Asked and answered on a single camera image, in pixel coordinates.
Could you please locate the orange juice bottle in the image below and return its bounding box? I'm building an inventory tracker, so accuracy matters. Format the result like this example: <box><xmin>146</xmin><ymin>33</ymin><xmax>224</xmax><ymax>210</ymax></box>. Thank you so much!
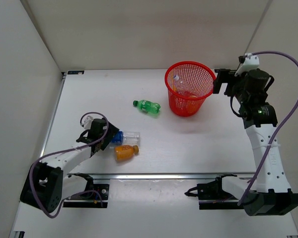
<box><xmin>114</xmin><ymin>145</ymin><xmax>139</xmax><ymax>162</ymax></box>
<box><xmin>186</xmin><ymin>94</ymin><xmax>199</xmax><ymax>114</ymax></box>

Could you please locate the blue label clear bottle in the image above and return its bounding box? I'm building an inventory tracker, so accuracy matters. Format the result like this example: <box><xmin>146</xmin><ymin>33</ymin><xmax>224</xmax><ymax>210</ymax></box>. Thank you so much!
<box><xmin>109</xmin><ymin>130</ymin><xmax>141</xmax><ymax>149</ymax></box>

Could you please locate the red mesh plastic bin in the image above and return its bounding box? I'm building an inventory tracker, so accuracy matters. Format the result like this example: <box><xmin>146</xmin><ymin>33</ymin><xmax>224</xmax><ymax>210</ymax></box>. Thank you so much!
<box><xmin>164</xmin><ymin>61</ymin><xmax>216</xmax><ymax>117</ymax></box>

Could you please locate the large clear plastic bottle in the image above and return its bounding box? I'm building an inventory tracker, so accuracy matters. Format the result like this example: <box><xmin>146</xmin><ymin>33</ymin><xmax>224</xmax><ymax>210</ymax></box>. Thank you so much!
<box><xmin>173</xmin><ymin>75</ymin><xmax>197</xmax><ymax>98</ymax></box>

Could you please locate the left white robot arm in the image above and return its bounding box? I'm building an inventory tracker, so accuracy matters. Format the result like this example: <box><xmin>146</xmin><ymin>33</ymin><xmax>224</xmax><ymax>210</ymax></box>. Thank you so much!
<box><xmin>20</xmin><ymin>117</ymin><xmax>119</xmax><ymax>218</ymax></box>

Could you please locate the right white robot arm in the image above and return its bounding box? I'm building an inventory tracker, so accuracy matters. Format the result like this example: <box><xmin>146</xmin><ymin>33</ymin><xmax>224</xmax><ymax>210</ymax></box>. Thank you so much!
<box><xmin>185</xmin><ymin>69</ymin><xmax>298</xmax><ymax>216</ymax></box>

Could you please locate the green plastic bottle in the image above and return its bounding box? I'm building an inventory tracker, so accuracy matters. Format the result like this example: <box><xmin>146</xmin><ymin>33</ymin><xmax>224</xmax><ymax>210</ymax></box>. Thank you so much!
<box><xmin>133</xmin><ymin>100</ymin><xmax>161</xmax><ymax>115</ymax></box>

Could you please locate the left dark corner label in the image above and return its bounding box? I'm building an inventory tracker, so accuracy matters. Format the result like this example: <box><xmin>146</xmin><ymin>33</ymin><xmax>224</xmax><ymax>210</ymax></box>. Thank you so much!
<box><xmin>67</xmin><ymin>70</ymin><xmax>84</xmax><ymax>75</ymax></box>

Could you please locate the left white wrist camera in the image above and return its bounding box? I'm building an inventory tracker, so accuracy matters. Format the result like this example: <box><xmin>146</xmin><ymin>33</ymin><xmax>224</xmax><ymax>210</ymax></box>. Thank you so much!
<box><xmin>80</xmin><ymin>116</ymin><xmax>94</xmax><ymax>129</ymax></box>

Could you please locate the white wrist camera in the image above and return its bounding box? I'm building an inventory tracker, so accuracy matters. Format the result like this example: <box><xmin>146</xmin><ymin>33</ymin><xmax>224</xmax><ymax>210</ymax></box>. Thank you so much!
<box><xmin>80</xmin><ymin>116</ymin><xmax>94</xmax><ymax>129</ymax></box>
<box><xmin>234</xmin><ymin>53</ymin><xmax>259</xmax><ymax>77</ymax></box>

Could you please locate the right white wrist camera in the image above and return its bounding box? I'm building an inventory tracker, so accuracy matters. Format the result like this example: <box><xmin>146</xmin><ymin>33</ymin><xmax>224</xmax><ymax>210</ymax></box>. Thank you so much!
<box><xmin>234</xmin><ymin>53</ymin><xmax>259</xmax><ymax>77</ymax></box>

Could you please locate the aluminium front table rail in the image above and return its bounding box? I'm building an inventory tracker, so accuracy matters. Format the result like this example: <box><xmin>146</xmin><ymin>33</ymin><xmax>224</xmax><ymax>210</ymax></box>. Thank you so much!
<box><xmin>34</xmin><ymin>173</ymin><xmax>256</xmax><ymax>180</ymax></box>

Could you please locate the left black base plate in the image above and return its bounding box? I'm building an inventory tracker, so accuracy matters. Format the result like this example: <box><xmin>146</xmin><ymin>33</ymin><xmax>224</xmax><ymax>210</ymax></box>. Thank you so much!
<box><xmin>63</xmin><ymin>180</ymin><xmax>110</xmax><ymax>209</ymax></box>

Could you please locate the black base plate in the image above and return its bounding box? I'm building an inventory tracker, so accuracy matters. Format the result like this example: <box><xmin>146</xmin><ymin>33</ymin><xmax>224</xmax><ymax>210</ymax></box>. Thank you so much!
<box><xmin>63</xmin><ymin>180</ymin><xmax>110</xmax><ymax>209</ymax></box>
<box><xmin>184</xmin><ymin>181</ymin><xmax>243</xmax><ymax>210</ymax></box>

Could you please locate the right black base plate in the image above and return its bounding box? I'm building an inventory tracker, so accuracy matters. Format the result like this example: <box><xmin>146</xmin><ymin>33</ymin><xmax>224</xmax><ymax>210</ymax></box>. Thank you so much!
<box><xmin>184</xmin><ymin>181</ymin><xmax>243</xmax><ymax>210</ymax></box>

